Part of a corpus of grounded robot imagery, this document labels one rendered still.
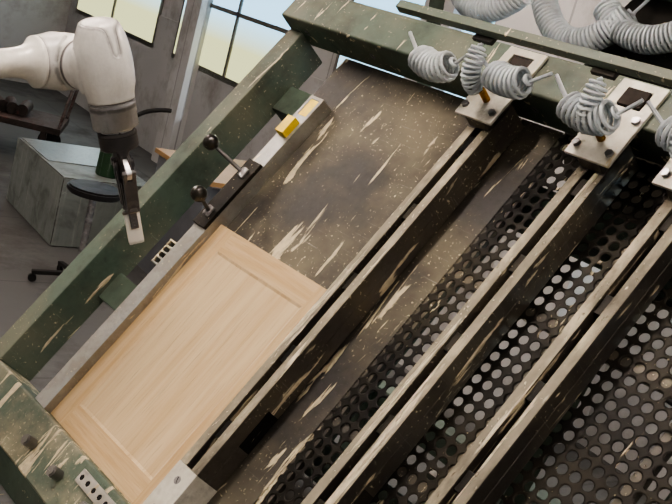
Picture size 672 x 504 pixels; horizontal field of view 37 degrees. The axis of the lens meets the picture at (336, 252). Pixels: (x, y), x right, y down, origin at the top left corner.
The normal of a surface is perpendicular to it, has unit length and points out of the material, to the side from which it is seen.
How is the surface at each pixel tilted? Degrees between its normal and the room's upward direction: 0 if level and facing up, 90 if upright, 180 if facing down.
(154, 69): 90
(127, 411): 55
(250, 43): 90
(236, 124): 90
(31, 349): 90
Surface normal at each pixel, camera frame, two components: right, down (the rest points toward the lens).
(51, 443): -0.46, -0.58
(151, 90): -0.80, -0.07
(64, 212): 0.54, 0.35
